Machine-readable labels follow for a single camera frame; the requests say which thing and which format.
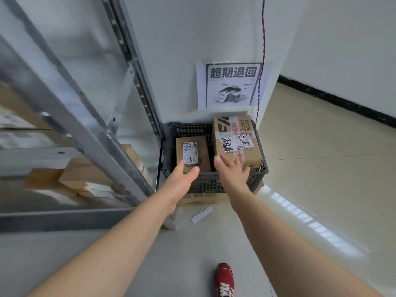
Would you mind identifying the person's right hand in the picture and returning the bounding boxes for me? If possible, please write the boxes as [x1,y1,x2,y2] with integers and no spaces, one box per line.
[214,154,257,213]

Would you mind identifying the person's left hand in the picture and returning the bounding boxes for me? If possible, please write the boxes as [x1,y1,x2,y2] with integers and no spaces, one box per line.
[157,159,200,217]

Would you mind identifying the line-drawing printed cardboard box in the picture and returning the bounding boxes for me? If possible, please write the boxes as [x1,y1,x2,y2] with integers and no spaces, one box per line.
[175,181,264,206]

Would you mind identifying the box with black logo tape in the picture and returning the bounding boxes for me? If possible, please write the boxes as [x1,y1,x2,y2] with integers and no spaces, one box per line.
[212,115,264,170]

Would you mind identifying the cardboard box with glass symbol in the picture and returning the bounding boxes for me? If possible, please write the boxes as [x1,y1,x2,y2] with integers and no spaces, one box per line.
[175,136,212,174]

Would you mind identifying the black plastic crate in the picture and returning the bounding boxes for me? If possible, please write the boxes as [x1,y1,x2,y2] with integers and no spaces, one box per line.
[160,120,269,195]

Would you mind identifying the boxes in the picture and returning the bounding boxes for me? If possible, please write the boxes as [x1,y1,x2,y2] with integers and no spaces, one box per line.
[24,144,153,199]

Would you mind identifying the metal shelving rack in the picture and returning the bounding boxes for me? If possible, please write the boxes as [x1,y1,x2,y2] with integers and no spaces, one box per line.
[0,0,165,234]

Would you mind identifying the person's left forearm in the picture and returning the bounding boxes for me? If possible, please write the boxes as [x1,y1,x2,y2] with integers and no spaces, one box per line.
[28,193,179,297]

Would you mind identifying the person's right forearm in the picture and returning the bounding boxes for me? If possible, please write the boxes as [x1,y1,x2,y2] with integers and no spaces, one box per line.
[232,196,384,297]

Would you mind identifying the person's red shoe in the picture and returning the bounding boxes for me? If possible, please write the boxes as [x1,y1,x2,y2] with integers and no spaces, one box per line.
[214,262,235,297]

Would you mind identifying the white paper strip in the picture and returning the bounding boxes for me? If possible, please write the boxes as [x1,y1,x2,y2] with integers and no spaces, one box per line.
[191,206,214,224]

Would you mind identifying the white printed notice sheet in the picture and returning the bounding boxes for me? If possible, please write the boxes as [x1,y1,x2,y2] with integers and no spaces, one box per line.
[196,61,273,111]

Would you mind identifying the thin black cable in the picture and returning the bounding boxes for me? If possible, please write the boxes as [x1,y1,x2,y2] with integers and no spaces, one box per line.
[254,0,266,128]

